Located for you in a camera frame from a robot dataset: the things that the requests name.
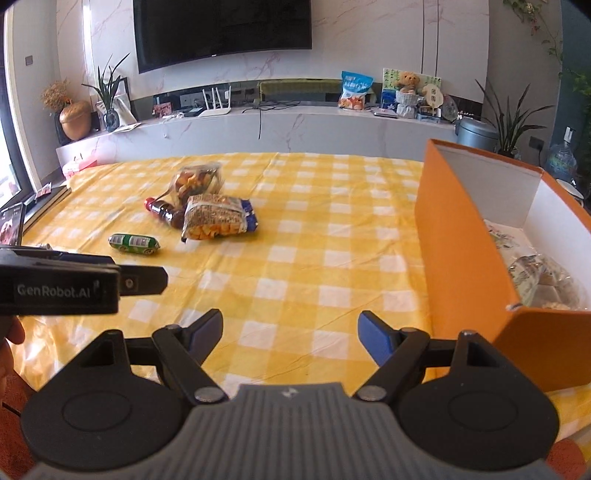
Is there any round paper hand fan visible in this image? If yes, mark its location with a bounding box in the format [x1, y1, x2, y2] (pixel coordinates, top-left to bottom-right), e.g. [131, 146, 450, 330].
[422, 83, 446, 116]

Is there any black picture frame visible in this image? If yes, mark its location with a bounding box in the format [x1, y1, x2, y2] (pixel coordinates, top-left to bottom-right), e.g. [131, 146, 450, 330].
[111, 78, 132, 125]

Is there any person's left hand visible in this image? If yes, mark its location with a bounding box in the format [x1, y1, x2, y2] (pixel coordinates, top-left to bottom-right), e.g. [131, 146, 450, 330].
[0, 316, 26, 393]

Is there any green sausage stick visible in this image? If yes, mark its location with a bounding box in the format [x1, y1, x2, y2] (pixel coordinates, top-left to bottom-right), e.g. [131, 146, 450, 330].
[108, 233, 161, 255]

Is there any dark notebook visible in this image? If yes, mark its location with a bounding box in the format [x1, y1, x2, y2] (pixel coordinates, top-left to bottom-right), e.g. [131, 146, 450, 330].
[23, 185, 72, 232]

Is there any white router with antennas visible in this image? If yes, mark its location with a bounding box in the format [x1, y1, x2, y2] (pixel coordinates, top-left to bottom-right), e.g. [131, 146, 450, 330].
[198, 85, 233, 118]

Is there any pink box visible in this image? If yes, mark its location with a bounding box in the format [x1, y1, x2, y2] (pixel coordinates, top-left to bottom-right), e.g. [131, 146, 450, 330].
[61, 157, 99, 181]

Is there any dried flower bunch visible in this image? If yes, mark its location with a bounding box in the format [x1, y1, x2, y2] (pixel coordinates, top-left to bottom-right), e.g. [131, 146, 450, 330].
[41, 79, 72, 112]

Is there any black flat screen television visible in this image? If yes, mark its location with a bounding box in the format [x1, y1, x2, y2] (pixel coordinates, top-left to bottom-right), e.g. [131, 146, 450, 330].
[132, 0, 313, 75]

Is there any hanging vine plant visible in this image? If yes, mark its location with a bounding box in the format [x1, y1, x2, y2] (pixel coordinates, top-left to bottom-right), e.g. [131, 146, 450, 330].
[503, 0, 564, 65]

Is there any long-leaf plant in black pot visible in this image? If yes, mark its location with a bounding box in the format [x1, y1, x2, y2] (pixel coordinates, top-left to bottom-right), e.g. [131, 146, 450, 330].
[475, 78, 555, 158]

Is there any yellow checkered tablecloth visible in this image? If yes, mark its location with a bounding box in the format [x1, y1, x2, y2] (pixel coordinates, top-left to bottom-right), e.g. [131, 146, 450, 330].
[9, 152, 591, 444]

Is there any blue-edged cracker packet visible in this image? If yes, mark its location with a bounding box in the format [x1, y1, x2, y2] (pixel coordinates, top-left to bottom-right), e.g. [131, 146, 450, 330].
[181, 194, 258, 244]

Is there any clear puffed rice bar packet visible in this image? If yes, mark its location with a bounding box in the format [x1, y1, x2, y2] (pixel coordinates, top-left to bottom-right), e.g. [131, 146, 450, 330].
[505, 254, 581, 311]

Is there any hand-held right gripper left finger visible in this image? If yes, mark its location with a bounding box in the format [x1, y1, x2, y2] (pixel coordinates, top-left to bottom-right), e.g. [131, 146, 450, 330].
[78, 308, 229, 407]

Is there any brown teddy bear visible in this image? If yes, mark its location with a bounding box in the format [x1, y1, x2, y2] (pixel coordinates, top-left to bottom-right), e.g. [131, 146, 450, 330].
[397, 71, 422, 95]

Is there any wrapped grey flower basket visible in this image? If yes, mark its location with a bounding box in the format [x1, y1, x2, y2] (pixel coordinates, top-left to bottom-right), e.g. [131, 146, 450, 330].
[396, 90, 421, 120]

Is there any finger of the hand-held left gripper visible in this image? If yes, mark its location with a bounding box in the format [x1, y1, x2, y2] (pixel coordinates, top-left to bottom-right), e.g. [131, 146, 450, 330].
[121, 265, 168, 297]

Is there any black cable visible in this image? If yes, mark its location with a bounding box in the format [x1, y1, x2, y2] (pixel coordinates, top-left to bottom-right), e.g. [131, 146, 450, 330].
[252, 102, 301, 139]

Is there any green plant in glass vase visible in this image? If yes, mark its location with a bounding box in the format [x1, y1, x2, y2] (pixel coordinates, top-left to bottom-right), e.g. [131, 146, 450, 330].
[82, 53, 131, 132]

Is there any blue water jug with pump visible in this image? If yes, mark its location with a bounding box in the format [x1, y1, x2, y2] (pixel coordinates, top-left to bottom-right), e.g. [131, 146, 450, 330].
[545, 127, 579, 183]

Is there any blue-grey trash can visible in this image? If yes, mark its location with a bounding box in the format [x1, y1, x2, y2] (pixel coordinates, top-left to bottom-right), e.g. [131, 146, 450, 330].
[455, 117, 499, 151]

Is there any orange cardboard box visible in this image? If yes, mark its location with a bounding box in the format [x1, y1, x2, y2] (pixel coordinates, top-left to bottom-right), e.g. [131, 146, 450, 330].
[414, 138, 591, 393]

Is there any white round stool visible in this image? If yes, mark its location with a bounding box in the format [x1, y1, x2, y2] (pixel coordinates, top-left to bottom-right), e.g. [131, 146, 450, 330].
[556, 179, 585, 204]

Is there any dark bottle with red cap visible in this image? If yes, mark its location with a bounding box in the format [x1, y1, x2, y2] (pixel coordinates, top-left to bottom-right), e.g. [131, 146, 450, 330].
[144, 197, 186, 230]

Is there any blue snack bag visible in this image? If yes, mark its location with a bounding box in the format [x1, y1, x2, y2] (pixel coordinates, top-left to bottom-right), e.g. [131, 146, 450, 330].
[338, 71, 374, 112]

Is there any clear mixed nut packet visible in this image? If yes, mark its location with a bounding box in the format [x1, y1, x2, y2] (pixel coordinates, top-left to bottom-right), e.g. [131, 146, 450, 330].
[172, 162, 223, 204]

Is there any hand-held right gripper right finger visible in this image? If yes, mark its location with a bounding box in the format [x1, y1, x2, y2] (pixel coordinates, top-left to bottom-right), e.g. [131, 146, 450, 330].
[355, 310, 509, 406]

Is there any white marble television console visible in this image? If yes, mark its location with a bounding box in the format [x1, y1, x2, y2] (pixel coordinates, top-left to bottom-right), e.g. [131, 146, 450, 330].
[55, 104, 462, 164]

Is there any green picture board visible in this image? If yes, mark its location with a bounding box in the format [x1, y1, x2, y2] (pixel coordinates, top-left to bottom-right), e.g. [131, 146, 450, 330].
[382, 68, 441, 109]

